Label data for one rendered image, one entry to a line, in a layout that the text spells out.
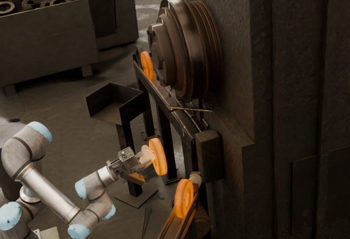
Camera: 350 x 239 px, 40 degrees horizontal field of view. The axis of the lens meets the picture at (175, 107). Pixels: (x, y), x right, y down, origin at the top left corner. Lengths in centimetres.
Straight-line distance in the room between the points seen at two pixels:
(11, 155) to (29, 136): 11
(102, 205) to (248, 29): 90
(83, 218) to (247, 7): 100
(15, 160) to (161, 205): 128
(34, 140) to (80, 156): 159
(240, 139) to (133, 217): 120
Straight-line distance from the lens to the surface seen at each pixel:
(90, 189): 198
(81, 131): 388
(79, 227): 194
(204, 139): 212
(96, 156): 355
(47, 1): 472
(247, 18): 172
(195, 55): 197
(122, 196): 314
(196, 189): 203
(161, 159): 193
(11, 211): 230
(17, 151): 198
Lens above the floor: 199
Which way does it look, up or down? 30 degrees down
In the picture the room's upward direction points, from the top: 7 degrees counter-clockwise
